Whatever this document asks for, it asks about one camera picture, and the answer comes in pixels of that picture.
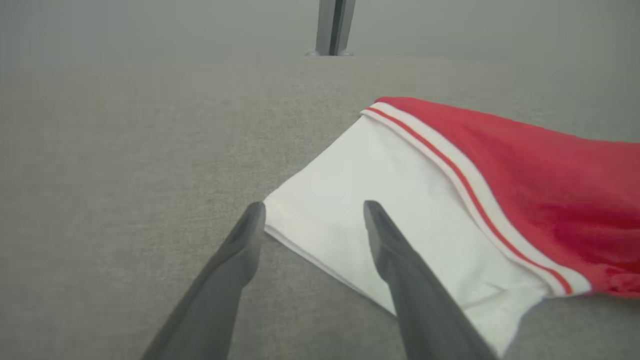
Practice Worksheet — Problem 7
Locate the red basketball jersey white trim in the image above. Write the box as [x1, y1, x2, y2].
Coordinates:
[263, 96, 640, 358]

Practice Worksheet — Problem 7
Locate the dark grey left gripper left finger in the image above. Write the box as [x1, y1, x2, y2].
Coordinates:
[141, 201, 267, 360]

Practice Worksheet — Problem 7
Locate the grey fabric sofa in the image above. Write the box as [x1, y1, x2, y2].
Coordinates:
[0, 52, 640, 360]

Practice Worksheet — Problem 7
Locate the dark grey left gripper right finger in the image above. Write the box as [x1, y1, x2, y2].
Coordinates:
[363, 200, 500, 360]

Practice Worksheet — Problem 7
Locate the grey metal upright post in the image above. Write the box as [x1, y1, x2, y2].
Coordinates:
[306, 0, 357, 57]

